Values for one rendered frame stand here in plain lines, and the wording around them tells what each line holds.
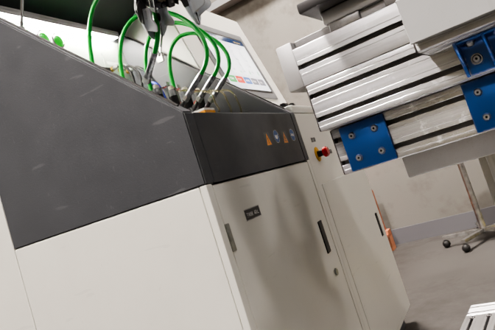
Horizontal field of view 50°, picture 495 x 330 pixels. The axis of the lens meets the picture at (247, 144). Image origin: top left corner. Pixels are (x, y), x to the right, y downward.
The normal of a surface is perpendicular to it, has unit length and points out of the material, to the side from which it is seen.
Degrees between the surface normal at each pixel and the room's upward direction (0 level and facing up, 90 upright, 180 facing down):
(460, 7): 90
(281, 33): 90
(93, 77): 90
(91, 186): 90
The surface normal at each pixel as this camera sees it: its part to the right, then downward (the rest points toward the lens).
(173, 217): -0.41, 0.05
